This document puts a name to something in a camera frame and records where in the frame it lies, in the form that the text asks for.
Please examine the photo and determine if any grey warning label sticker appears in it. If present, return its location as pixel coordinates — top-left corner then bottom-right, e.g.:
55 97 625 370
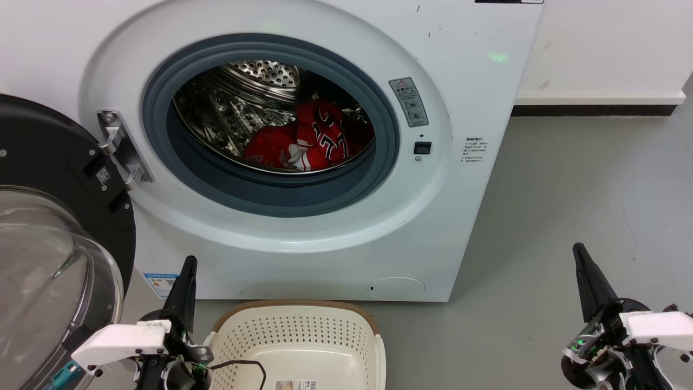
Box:
388 77 429 128

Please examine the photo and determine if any blue energy label sticker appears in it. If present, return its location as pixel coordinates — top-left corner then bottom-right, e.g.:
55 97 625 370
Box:
142 272 180 299

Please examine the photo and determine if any stainless steel washing machine drum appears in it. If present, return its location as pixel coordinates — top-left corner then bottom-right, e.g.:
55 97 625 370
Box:
173 60 376 174

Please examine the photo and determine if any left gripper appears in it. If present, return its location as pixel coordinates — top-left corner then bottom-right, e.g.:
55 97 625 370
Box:
135 256 215 390

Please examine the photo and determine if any teal cable connector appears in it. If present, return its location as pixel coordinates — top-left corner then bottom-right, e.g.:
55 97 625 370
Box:
46 362 83 390

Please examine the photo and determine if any cream perforated laundry basket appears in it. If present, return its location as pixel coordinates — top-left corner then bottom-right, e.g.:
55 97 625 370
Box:
203 300 387 390

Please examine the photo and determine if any washing machine door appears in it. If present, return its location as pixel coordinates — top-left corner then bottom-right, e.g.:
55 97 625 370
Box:
0 93 136 390

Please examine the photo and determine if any red basketball jersey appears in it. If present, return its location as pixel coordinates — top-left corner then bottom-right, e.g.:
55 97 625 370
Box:
242 99 375 172

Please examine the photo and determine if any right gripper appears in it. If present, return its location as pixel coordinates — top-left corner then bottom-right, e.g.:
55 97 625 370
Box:
560 243 670 390

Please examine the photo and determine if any metal door hinge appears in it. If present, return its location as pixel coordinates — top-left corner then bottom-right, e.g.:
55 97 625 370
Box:
96 108 155 191

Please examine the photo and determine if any white front-load washing machine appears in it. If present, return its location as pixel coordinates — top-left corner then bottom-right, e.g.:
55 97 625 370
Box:
0 0 546 302

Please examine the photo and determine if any white wall ledge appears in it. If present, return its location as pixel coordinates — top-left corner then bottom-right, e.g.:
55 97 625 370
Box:
514 89 687 106

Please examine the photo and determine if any black baseboard strip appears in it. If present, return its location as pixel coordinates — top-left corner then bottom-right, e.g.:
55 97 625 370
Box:
511 105 679 118

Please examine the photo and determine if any small text sticker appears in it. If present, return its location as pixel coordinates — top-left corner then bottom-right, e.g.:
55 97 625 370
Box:
461 136 488 166

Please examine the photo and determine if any thin black cable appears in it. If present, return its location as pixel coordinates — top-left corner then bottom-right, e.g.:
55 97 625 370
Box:
208 359 267 390

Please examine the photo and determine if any round drain filter cover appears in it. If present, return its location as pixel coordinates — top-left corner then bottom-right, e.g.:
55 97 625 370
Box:
367 276 426 301

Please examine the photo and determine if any grey rubber door gasket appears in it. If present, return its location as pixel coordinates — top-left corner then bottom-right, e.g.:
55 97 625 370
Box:
142 32 401 218

